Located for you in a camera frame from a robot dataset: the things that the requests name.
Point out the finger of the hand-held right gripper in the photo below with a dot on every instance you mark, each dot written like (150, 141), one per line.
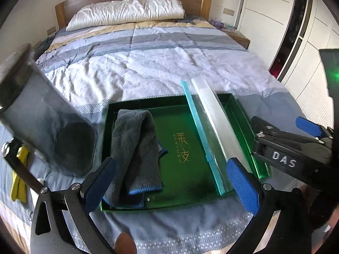
(286, 153)
(307, 125)

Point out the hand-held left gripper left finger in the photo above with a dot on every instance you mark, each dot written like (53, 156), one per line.
(100, 184)

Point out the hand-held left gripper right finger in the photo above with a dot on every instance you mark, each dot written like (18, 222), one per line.
(243, 187)

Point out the green tray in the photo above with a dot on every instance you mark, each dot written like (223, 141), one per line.
(180, 158)

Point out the yellow cloth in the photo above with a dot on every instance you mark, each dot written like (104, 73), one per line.
(20, 174)

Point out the grey towel blue trim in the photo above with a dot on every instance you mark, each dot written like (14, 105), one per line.
(135, 148)

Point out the white wardrobe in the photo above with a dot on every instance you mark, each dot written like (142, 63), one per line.
(291, 31)

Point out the clear zip bag teal zipper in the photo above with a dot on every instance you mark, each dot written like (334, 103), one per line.
(209, 127)

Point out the wooden nightstand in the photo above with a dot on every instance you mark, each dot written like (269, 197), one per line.
(239, 38)

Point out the purple items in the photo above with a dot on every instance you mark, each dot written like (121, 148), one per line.
(217, 23)

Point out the striped blanket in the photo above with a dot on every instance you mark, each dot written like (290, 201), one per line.
(148, 66)

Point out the dark green cloth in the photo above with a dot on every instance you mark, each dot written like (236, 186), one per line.
(43, 45)

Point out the white pillow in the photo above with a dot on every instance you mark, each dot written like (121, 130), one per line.
(127, 9)

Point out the wall socket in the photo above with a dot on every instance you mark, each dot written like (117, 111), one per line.
(51, 30)
(228, 11)

